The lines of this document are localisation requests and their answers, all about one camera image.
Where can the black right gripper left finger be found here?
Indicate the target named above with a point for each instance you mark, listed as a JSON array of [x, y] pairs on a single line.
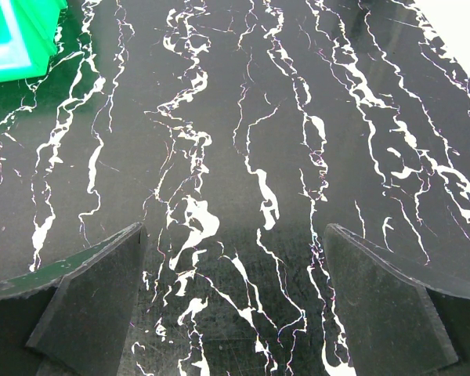
[[72, 316]]

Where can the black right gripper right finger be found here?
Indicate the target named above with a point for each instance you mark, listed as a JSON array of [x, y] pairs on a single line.
[[399, 316]]

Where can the right green plastic bin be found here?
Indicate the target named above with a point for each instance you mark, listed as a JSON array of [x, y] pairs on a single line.
[[27, 32]]

